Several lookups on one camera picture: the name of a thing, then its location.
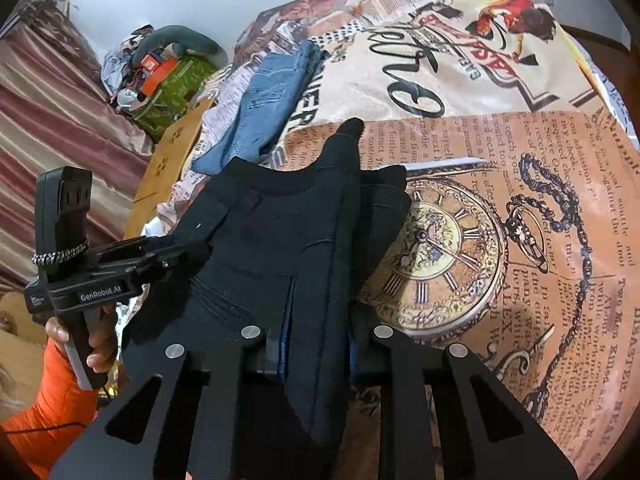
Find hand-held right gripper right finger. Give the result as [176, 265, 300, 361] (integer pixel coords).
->
[347, 307, 578, 480]

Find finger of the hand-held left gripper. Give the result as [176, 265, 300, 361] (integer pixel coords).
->
[92, 236, 174, 262]
[100, 246, 212, 287]

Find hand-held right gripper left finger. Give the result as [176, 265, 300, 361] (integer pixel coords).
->
[50, 307, 296, 480]

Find black pants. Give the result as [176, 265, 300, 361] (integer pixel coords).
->
[120, 117, 413, 480]

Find person's left forearm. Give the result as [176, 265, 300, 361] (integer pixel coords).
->
[0, 341, 108, 480]

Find person's left hand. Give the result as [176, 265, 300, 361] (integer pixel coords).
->
[45, 304, 122, 376]

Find striped pink curtain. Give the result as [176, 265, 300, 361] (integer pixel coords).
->
[0, 0, 156, 292]

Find crumpled patterned cloth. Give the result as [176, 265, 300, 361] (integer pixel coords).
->
[101, 35, 147, 113]

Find beige cloth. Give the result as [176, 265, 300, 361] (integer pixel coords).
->
[0, 292, 51, 422]

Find green patterned bag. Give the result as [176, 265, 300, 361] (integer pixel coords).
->
[132, 55, 222, 143]

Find orange item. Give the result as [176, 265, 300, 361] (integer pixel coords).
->
[139, 54, 179, 97]

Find blue jeans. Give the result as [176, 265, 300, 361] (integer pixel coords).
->
[190, 40, 331, 177]

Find grey cloth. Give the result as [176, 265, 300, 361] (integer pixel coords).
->
[135, 25, 229, 61]

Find printed newspaper-pattern blanket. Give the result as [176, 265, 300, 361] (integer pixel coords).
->
[172, 0, 640, 480]

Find grey patterned bedsheet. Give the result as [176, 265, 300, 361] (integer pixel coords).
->
[585, 55, 640, 147]

